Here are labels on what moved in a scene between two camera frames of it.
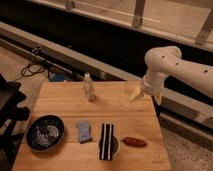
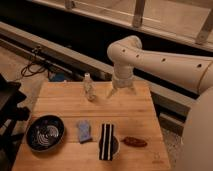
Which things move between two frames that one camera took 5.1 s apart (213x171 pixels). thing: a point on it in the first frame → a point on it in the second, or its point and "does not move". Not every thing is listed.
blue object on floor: [59, 77] does not move
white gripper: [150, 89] → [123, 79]
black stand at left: [10, 115] does not move
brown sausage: [135, 142] does not move
